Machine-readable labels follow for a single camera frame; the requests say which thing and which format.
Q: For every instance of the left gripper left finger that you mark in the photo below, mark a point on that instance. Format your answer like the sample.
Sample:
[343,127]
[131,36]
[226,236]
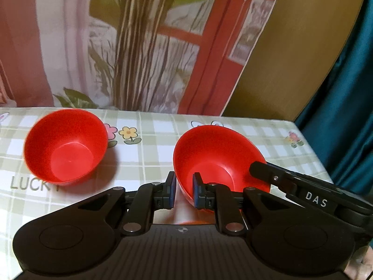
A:
[132,212]

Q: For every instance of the brown wooden board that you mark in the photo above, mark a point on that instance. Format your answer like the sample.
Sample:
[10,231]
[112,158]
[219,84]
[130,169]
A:
[300,43]

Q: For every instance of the printed backdrop poster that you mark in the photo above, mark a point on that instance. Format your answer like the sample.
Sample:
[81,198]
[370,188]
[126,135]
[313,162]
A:
[171,56]

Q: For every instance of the red bowl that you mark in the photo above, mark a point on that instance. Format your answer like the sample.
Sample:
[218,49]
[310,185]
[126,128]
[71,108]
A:
[220,155]
[65,147]

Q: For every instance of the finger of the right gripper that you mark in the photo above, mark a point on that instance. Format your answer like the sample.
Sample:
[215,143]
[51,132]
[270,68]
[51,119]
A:
[270,173]

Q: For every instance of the green checkered tablecloth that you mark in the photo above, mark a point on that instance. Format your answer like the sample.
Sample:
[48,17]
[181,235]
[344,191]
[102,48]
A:
[140,151]

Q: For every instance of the teal curtain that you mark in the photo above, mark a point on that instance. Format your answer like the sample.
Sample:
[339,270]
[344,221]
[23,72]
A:
[337,122]

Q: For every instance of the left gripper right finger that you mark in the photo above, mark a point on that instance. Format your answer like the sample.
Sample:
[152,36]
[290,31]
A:
[236,213]

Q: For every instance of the person hand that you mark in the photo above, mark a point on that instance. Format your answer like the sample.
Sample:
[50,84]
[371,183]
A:
[360,265]

